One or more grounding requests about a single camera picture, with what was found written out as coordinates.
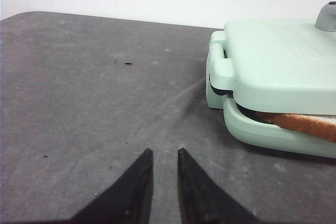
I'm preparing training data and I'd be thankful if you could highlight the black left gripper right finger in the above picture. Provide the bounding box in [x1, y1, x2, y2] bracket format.
[177, 148, 259, 223]

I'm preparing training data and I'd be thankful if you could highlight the mint breakfast maker lid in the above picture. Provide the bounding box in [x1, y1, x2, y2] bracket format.
[208, 1, 336, 116]

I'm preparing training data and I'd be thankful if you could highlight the mint green breakfast maker base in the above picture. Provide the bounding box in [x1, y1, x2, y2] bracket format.
[206, 73, 335, 158]

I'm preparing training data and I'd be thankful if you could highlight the bread slice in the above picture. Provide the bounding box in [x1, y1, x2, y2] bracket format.
[255, 112, 335, 142]

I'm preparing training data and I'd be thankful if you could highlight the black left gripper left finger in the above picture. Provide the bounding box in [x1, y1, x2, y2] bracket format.
[71, 148, 153, 223]

